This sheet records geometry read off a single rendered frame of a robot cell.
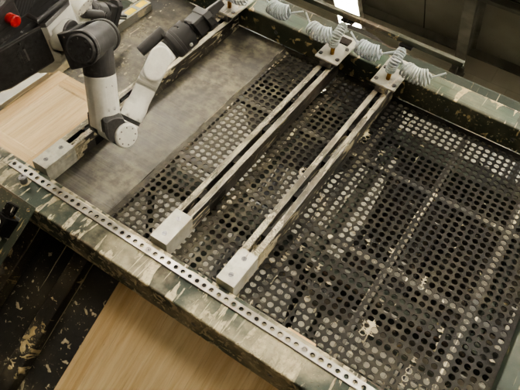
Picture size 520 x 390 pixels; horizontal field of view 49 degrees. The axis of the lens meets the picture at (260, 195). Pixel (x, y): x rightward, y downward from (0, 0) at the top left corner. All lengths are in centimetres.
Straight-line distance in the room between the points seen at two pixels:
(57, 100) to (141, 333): 91
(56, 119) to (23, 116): 12
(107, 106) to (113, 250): 42
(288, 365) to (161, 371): 50
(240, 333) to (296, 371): 18
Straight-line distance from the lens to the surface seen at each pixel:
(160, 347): 190
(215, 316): 160
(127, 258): 171
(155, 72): 176
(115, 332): 196
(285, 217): 176
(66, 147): 198
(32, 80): 231
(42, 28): 167
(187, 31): 179
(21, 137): 214
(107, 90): 169
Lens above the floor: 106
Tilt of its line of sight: 4 degrees up
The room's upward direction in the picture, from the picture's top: 31 degrees clockwise
